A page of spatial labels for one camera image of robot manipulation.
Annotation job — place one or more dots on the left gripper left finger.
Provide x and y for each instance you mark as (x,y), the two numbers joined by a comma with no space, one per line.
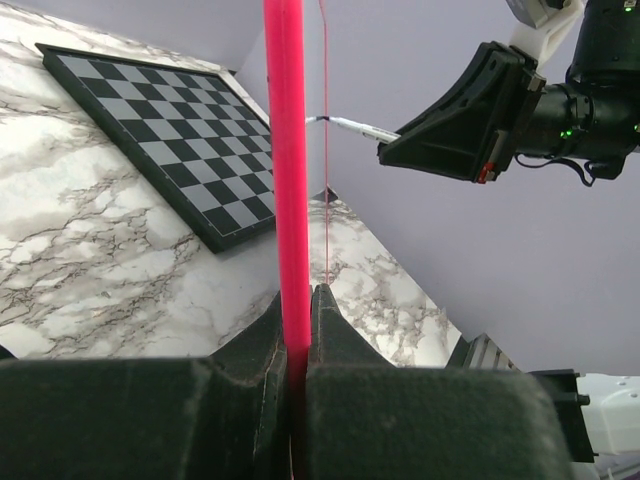
(222,416)

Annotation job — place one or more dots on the pink framed whiteboard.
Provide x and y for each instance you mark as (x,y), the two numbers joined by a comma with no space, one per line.
(284,28)

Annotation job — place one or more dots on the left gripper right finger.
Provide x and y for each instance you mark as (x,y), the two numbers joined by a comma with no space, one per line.
(368,419)

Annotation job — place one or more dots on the blue whiteboard marker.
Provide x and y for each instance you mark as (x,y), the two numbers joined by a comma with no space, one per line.
(375,133)

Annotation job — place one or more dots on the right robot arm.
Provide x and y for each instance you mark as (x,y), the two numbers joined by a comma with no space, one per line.
(563,91)

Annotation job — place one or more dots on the black grey chessboard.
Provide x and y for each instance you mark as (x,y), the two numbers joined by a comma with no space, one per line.
(188,132)

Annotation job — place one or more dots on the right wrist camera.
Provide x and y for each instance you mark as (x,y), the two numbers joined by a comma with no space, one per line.
(543,25)

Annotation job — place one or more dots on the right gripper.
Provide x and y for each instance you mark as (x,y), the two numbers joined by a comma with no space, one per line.
(493,100)

